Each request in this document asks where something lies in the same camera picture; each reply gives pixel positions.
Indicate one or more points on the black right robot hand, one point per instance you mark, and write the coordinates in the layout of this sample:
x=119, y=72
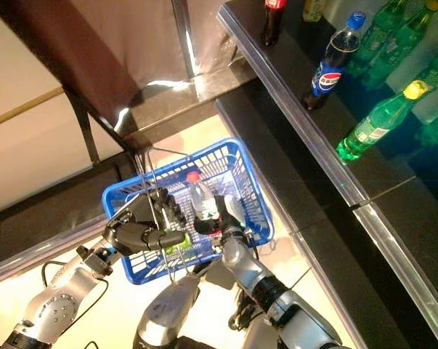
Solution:
x=233, y=218

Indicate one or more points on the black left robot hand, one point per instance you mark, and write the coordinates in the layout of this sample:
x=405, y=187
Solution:
x=138, y=232

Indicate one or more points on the clear water bottle red cap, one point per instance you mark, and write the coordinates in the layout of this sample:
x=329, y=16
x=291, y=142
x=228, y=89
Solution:
x=200, y=196

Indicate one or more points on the blue plastic shopping basket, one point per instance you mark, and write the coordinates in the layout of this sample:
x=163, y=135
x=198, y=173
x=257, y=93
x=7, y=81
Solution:
x=138, y=274

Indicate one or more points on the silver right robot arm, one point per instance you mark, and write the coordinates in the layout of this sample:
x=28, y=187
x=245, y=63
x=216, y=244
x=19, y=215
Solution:
x=247, y=265

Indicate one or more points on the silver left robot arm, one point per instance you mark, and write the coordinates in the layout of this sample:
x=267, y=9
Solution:
x=59, y=301

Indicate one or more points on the small green package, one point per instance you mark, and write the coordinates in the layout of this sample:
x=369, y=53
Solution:
x=171, y=251

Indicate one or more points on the black store shelf board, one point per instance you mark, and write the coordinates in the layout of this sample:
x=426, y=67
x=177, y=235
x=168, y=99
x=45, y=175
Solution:
x=295, y=54
x=276, y=152

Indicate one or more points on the black low side shelf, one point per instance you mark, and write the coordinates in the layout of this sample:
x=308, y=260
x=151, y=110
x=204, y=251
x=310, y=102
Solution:
x=40, y=218

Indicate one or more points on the silver right robot leg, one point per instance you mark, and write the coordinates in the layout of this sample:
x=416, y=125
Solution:
x=258, y=334

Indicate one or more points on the black base plinth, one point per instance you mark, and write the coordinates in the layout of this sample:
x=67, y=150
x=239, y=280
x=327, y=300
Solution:
x=175, y=105

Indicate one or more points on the Pepsi cola bottle blue cap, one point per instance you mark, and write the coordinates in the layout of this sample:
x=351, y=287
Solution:
x=327, y=78

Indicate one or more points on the chrome metal pole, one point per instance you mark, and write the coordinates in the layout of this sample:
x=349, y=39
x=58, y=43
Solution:
x=184, y=36

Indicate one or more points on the brown shelf end panel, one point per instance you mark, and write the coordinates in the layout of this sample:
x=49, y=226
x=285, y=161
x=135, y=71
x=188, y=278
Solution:
x=95, y=43

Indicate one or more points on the Coca-Cola bottle red label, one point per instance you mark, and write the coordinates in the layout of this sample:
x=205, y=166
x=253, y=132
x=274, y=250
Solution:
x=273, y=25

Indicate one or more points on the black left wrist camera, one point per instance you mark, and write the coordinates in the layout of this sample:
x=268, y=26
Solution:
x=95, y=261

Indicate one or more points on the black metal bracket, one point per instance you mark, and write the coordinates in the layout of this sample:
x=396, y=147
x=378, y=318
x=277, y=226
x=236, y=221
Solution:
x=84, y=127

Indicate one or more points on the clear plastic price rail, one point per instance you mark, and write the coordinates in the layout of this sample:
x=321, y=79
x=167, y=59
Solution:
x=404, y=270
x=291, y=105

